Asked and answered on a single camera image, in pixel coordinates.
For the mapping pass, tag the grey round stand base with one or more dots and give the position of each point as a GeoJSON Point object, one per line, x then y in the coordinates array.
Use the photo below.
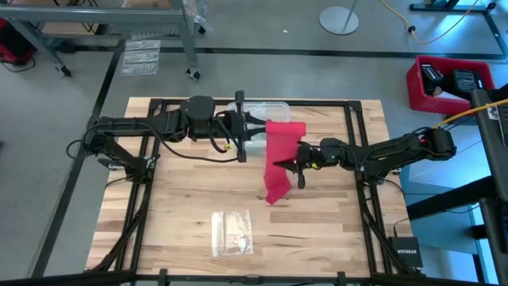
{"type": "Point", "coordinates": [333, 20]}

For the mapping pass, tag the red elastic bandage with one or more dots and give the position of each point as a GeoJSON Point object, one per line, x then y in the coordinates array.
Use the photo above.
{"type": "Point", "coordinates": [282, 151]}

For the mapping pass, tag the clear plastic lidded container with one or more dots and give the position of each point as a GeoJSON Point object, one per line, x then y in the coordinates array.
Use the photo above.
{"type": "Point", "coordinates": [274, 109]}

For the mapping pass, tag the red plastic crate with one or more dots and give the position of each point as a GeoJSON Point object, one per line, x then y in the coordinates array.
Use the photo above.
{"type": "Point", "coordinates": [432, 106]}

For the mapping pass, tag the grey metal cart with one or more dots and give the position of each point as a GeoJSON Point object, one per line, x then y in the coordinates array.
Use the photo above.
{"type": "Point", "coordinates": [99, 16]}

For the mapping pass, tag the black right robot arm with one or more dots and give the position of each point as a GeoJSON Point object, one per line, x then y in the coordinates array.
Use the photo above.
{"type": "Point", "coordinates": [397, 153]}

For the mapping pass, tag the black ribbed device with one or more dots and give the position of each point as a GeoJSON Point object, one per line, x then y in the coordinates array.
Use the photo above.
{"type": "Point", "coordinates": [464, 81]}

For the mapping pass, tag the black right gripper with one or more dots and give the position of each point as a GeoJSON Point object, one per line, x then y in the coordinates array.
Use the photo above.
{"type": "Point", "coordinates": [307, 155]}

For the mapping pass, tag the black boxy device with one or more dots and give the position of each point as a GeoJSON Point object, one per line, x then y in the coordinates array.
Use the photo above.
{"type": "Point", "coordinates": [430, 75]}

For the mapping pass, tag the black floor stand frame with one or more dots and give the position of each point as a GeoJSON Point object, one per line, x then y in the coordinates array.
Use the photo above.
{"type": "Point", "coordinates": [436, 7]}

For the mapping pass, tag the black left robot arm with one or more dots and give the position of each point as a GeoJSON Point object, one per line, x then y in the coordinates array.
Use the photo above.
{"type": "Point", "coordinates": [127, 127]}

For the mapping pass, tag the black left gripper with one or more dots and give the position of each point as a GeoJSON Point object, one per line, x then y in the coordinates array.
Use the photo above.
{"type": "Point", "coordinates": [230, 127]}

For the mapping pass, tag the cardboard box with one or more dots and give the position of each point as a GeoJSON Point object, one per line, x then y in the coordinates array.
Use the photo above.
{"type": "Point", "coordinates": [147, 4]}

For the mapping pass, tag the red tool case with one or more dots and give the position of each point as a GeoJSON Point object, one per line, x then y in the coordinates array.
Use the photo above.
{"type": "Point", "coordinates": [12, 47]}

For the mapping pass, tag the clear zip bag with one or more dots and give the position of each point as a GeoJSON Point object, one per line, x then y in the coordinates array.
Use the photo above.
{"type": "Point", "coordinates": [232, 234]}

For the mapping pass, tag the black Netgear network switch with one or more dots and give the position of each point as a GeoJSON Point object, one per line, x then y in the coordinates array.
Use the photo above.
{"type": "Point", "coordinates": [405, 252]}

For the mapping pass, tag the black aluminium table frame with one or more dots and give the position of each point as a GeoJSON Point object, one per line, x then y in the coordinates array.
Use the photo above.
{"type": "Point", "coordinates": [317, 103]}

